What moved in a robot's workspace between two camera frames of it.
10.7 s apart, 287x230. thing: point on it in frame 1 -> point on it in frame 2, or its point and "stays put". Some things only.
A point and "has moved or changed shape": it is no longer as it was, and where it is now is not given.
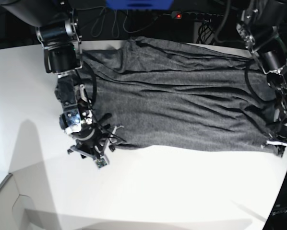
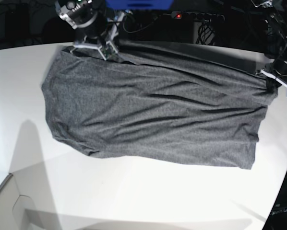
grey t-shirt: [174, 95] has moved or changed shape
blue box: [139, 5] stays put
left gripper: [92, 142] -> [101, 35]
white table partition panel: [24, 201] stays put
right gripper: [284, 137] -> [283, 70]
